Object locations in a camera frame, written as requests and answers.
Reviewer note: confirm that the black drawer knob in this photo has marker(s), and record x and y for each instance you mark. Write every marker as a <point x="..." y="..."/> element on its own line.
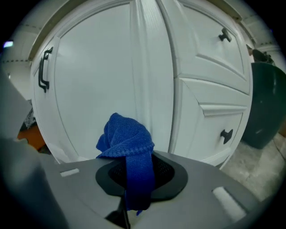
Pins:
<point x="226" y="135"/>
<point x="225" y="35"/>

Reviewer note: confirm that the white vanity cabinet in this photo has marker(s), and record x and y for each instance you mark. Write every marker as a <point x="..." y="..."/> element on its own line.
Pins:
<point x="156" y="89"/>

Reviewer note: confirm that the speckled black white knit blanket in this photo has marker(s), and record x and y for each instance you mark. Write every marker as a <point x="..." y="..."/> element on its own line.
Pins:
<point x="29" y="118"/>

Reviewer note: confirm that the white cabinet door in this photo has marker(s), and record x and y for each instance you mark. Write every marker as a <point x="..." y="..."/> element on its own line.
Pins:
<point x="93" y="78"/>

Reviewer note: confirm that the person's grey sweatshirt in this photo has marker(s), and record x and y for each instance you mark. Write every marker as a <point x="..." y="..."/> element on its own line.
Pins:
<point x="22" y="179"/>

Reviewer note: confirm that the blue cloth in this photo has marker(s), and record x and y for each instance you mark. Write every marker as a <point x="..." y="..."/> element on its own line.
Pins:
<point x="131" y="143"/>

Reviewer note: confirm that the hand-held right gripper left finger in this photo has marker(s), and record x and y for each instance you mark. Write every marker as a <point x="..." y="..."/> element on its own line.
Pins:
<point x="89" y="196"/>

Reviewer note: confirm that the orange sofa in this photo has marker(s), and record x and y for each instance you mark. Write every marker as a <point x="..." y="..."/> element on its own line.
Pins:
<point x="31" y="138"/>

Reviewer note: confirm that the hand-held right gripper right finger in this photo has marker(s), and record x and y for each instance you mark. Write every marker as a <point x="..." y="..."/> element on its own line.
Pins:
<point x="190" y="201"/>

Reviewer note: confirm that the dark green tub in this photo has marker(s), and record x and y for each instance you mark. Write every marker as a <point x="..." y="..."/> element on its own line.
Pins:
<point x="266" y="105"/>

